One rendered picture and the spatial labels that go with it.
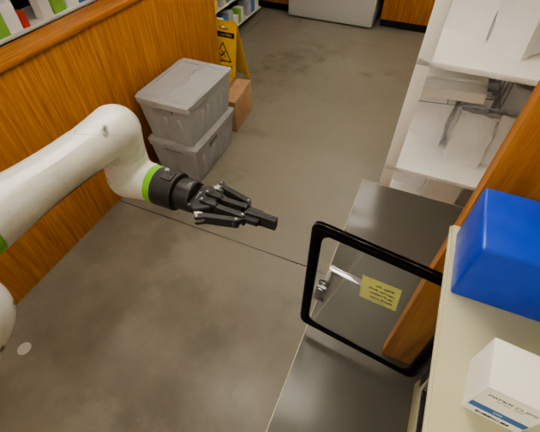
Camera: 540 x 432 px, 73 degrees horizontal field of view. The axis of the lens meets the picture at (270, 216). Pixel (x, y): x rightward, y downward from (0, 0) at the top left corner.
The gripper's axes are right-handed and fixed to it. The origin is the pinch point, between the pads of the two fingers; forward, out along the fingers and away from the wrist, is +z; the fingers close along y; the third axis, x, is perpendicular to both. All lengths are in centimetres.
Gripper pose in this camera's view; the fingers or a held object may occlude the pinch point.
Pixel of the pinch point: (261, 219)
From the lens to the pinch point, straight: 79.2
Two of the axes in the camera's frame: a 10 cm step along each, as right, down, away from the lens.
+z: 9.2, 3.0, -2.5
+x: -0.1, 6.6, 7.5
